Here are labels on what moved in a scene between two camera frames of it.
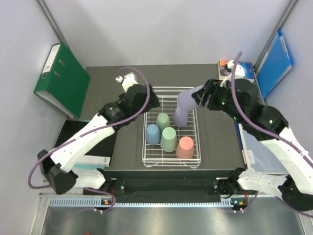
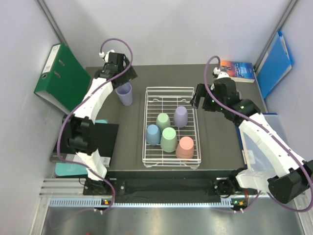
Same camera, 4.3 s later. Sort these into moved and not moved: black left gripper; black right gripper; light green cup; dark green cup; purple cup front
Moved: black left gripper; purple cup front
Not moved: black right gripper; light green cup; dark green cup
